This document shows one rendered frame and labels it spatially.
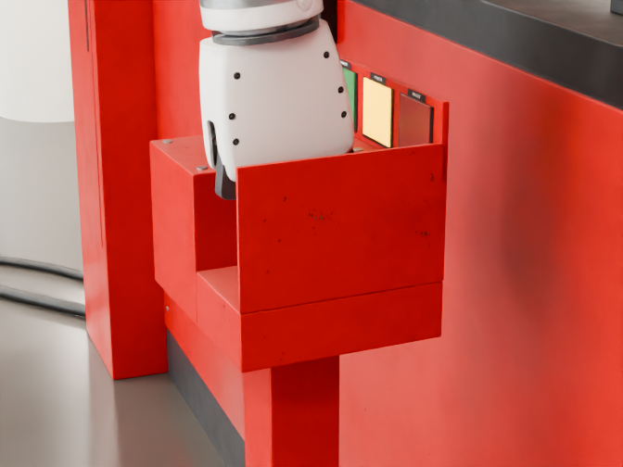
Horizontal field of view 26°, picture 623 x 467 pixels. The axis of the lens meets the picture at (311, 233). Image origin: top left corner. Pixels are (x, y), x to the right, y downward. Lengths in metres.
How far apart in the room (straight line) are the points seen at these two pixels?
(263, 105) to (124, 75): 1.43
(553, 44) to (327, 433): 0.35
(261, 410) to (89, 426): 1.30
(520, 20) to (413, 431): 0.49
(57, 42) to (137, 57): 1.99
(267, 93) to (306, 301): 0.15
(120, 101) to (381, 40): 1.03
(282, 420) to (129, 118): 1.36
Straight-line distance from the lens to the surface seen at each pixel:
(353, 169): 0.93
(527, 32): 1.11
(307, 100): 0.94
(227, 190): 0.95
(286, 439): 1.07
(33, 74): 4.36
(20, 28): 4.33
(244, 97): 0.92
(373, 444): 1.54
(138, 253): 2.44
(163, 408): 2.40
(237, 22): 0.90
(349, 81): 1.08
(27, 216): 3.47
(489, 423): 1.25
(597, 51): 1.02
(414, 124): 0.99
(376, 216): 0.95
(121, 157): 2.38
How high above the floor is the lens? 1.06
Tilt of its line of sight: 19 degrees down
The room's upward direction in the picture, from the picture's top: straight up
